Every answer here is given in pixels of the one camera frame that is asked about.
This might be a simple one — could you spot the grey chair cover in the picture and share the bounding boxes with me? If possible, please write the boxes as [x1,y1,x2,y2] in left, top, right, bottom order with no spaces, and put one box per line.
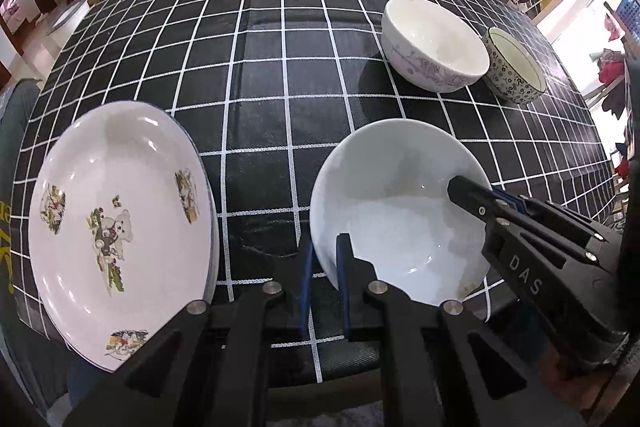
[0,78,71,413]

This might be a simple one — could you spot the small floral patterned bowl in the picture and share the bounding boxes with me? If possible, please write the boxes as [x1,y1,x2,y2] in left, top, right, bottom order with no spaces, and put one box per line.
[481,27,547,105]

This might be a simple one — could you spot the white plate with pink petals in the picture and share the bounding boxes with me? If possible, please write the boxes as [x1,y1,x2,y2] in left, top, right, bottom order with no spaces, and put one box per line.
[165,109,219,305]

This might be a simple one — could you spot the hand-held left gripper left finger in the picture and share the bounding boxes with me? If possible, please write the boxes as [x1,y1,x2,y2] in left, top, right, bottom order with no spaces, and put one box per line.
[65,241,316,427]

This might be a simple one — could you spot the white bowl with grey pattern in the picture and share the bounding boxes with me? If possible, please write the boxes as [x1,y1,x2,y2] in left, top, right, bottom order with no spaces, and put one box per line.
[381,0,491,94]

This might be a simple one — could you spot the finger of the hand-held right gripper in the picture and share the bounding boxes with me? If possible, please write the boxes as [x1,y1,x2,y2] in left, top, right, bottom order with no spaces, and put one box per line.
[446,175,507,222]
[491,188,622,269]

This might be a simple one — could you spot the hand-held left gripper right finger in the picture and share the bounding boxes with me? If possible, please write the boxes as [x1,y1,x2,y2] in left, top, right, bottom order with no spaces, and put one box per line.
[336,233,587,427]

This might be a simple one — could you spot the white mop bucket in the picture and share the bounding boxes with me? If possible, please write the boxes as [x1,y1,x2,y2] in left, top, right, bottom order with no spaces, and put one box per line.
[47,0,91,38]

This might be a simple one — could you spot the white plate with bear print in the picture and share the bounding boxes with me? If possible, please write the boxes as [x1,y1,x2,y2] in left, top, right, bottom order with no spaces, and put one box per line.
[28,101,211,374]

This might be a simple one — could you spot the clothes drying rack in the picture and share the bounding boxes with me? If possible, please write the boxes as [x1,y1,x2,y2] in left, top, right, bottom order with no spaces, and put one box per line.
[585,2,632,188]

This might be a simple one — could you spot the blue plastic basket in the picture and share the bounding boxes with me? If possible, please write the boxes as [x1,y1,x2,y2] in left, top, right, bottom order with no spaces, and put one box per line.
[615,0,640,32]

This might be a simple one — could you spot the pale blue white bowl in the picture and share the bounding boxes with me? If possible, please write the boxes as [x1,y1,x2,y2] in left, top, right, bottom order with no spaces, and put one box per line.
[309,118,493,308]

